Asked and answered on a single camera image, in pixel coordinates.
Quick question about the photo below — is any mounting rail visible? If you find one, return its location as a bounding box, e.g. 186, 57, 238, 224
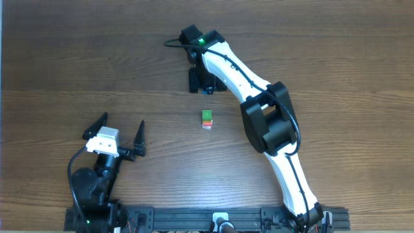
63, 206, 351, 232

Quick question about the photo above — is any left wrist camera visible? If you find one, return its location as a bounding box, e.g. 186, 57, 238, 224
85, 126, 120, 158

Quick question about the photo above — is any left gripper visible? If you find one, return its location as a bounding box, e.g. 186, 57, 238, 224
82, 112, 147, 162

